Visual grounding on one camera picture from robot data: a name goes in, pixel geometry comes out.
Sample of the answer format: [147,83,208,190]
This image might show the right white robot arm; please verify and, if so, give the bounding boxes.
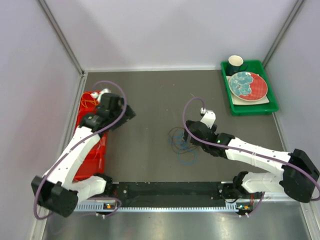
[183,108,320,203]

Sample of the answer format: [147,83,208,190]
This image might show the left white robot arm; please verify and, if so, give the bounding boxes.
[31,88,136,220]

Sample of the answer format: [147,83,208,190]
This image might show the red compartment bin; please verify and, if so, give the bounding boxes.
[73,91,107,182]

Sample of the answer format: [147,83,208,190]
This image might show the green plastic tray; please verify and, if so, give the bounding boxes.
[220,60,279,116]

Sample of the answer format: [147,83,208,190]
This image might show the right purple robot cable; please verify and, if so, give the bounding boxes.
[182,97,320,217]

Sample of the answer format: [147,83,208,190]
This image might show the dark green mug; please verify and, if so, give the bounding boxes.
[226,55,248,76]

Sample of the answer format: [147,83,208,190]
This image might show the red and blue plate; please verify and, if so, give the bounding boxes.
[228,71,268,102]

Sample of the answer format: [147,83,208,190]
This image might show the white square plate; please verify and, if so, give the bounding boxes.
[231,92,270,106]

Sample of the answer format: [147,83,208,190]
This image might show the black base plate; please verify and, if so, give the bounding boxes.
[108,181,238,208]

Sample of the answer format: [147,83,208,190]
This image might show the white slotted cable duct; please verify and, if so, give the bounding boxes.
[74,201,253,213]

